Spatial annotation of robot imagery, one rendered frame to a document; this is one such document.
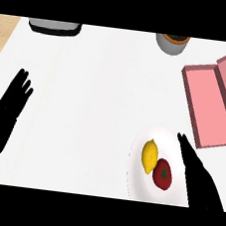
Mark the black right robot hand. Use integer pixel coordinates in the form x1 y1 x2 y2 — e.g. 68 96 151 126
168 132 226 213

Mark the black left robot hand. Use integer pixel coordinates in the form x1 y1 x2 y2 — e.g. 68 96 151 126
0 65 37 162

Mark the red tomato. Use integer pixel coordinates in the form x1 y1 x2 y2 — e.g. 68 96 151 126
149 157 175 192

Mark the white plate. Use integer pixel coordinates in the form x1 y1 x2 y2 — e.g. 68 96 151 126
122 122 199 208

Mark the pink cardboard box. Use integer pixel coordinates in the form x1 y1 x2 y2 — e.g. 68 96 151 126
172 37 226 153

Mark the yellow lemon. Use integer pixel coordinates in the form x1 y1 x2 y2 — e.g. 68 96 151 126
138 137 161 176

